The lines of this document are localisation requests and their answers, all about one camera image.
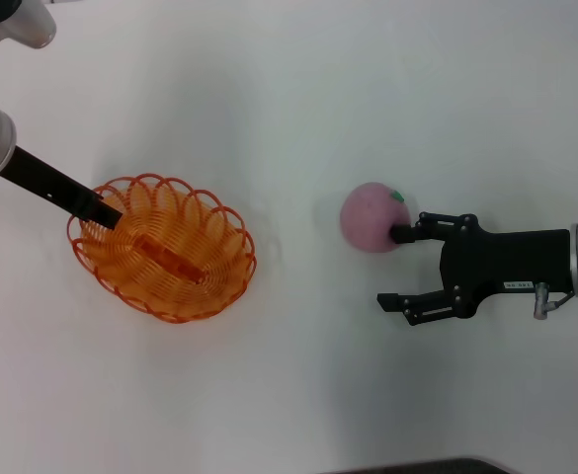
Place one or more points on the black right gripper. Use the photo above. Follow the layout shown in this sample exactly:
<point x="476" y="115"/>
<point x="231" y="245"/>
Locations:
<point x="511" y="257"/>

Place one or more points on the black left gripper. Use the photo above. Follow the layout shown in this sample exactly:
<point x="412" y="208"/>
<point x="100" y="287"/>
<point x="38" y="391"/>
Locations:
<point x="46" y="180"/>

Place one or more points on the pink foam peach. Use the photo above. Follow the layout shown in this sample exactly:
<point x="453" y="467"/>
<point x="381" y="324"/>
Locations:
<point x="367" y="219"/>

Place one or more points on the dark rounded base edge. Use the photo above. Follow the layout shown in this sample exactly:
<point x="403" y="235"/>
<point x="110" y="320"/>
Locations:
<point x="417" y="466"/>

